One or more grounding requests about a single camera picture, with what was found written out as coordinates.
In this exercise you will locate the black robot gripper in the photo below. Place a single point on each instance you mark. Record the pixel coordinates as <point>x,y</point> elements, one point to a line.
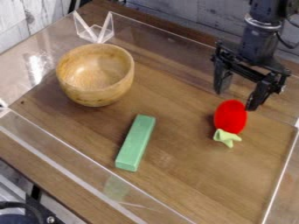
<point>230,63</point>

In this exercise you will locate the red plush strawberry toy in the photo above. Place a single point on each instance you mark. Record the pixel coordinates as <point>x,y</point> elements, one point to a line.
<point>230,121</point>

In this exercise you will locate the dark robot arm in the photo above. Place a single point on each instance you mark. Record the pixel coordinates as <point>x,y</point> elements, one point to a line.
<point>251,58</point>

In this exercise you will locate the wooden bowl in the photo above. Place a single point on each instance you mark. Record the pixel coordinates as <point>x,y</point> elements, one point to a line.
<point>95,74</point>

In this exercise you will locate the green rectangular block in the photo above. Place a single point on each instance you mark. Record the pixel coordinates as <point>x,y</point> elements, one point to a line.
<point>136,140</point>

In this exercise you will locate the clear acrylic corner bracket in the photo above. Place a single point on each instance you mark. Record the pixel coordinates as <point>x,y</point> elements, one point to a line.
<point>95,34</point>

